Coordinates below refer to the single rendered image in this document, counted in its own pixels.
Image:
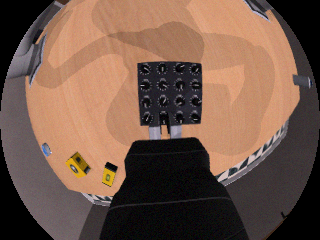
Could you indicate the yellow pocket level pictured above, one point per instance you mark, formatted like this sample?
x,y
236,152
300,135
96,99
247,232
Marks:
x,y
109,174

